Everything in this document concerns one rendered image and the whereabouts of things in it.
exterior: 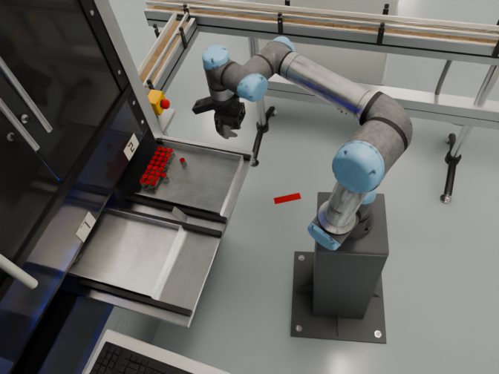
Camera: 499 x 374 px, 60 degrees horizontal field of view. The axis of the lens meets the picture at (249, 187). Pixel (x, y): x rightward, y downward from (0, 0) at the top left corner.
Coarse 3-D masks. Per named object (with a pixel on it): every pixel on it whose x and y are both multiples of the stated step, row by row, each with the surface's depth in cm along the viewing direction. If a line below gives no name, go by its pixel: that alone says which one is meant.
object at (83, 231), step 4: (88, 212) 139; (88, 216) 140; (92, 216) 142; (84, 220) 138; (88, 220) 140; (92, 220) 142; (84, 224) 138; (88, 224) 141; (92, 224) 143; (80, 228) 137; (84, 228) 139; (88, 228) 141; (76, 232) 136; (80, 232) 137; (84, 232) 139; (88, 232) 142; (80, 236) 138; (84, 236) 140; (84, 240) 140
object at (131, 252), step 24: (120, 216) 157; (96, 240) 153; (120, 240) 152; (144, 240) 151; (168, 240) 150; (72, 264) 148; (96, 264) 147; (120, 264) 146; (144, 264) 146; (168, 264) 144; (120, 288) 139; (144, 288) 141
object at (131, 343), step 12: (108, 336) 141; (120, 336) 141; (132, 348) 138; (144, 348) 138; (156, 348) 137; (168, 360) 135; (180, 360) 134; (192, 360) 134; (192, 372) 132; (204, 372) 132; (216, 372) 131
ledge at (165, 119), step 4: (168, 108) 186; (164, 112) 185; (168, 112) 185; (172, 112) 184; (160, 116) 184; (164, 116) 184; (168, 116) 183; (172, 116) 184; (160, 120) 182; (164, 120) 182; (168, 120) 182; (160, 124) 181; (164, 124) 181; (168, 124) 182; (164, 128) 180; (164, 132) 180
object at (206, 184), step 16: (176, 144) 170; (176, 160) 169; (192, 160) 168; (208, 160) 168; (224, 160) 167; (240, 160) 162; (176, 176) 165; (192, 176) 164; (208, 176) 163; (224, 176) 163; (144, 192) 162; (160, 192) 161; (176, 192) 161; (192, 192) 160; (208, 192) 159; (224, 192) 158; (192, 208) 153; (208, 208) 155; (224, 208) 154
